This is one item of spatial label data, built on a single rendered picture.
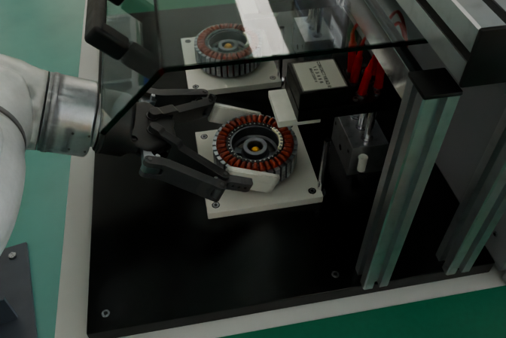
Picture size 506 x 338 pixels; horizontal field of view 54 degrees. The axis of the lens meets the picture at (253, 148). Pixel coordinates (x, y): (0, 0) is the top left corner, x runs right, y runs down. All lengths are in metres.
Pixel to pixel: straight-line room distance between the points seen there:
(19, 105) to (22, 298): 1.07
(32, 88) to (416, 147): 0.38
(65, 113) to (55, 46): 1.89
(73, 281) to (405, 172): 0.41
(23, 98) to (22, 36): 2.03
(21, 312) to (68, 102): 1.04
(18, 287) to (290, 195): 1.08
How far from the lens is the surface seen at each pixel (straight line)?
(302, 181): 0.67
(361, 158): 0.66
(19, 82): 0.56
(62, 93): 0.57
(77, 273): 0.66
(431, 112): 0.40
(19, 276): 1.61
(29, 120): 0.55
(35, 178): 1.85
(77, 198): 0.73
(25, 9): 2.79
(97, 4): 0.47
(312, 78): 0.60
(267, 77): 0.82
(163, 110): 0.63
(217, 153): 0.65
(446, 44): 0.38
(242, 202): 0.64
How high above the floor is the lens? 1.29
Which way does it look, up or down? 46 degrees down
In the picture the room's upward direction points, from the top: straight up
